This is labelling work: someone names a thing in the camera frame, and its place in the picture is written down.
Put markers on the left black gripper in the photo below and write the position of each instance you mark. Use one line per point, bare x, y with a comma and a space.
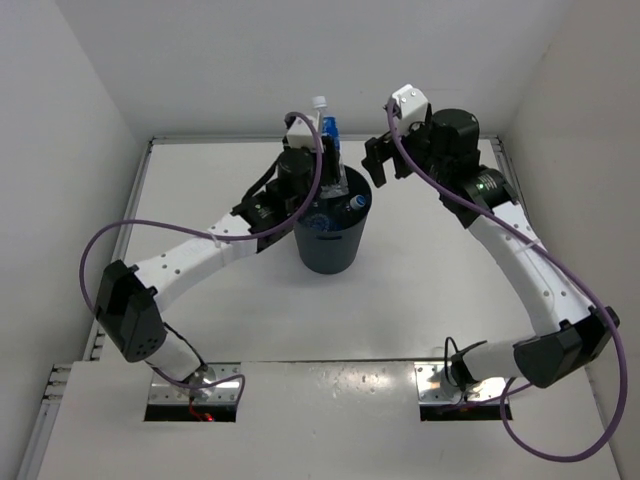
312, 153

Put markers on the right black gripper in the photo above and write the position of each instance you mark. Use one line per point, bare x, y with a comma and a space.
379, 151

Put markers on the blue label bottle blue cap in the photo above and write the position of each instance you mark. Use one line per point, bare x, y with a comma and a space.
321, 222

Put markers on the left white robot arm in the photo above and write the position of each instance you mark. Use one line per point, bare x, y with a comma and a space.
132, 298

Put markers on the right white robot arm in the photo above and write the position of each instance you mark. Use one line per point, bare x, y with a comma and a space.
569, 330

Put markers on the dark grey plastic bin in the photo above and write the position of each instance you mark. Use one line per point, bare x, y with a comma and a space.
333, 252

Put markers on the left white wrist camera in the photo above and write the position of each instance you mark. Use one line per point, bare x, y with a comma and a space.
298, 134

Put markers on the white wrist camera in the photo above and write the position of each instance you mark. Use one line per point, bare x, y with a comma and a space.
408, 106
298, 134

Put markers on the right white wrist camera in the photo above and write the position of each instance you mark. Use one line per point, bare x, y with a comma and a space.
408, 106

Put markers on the right aluminium frame rail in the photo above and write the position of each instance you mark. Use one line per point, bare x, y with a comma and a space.
506, 166

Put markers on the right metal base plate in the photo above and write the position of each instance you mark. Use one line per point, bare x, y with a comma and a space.
434, 390

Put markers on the metal base plate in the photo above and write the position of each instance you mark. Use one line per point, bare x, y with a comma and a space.
223, 387
434, 390

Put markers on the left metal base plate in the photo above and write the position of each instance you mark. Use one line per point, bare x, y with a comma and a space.
223, 387

